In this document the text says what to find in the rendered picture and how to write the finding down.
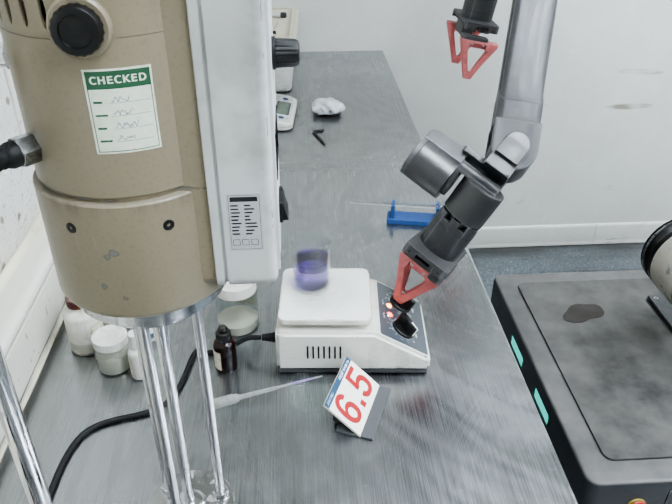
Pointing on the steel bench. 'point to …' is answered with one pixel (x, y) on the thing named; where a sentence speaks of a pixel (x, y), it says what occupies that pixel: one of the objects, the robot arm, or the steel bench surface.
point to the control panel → (396, 319)
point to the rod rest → (408, 217)
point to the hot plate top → (328, 300)
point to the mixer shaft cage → (181, 490)
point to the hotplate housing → (345, 346)
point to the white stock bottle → (79, 328)
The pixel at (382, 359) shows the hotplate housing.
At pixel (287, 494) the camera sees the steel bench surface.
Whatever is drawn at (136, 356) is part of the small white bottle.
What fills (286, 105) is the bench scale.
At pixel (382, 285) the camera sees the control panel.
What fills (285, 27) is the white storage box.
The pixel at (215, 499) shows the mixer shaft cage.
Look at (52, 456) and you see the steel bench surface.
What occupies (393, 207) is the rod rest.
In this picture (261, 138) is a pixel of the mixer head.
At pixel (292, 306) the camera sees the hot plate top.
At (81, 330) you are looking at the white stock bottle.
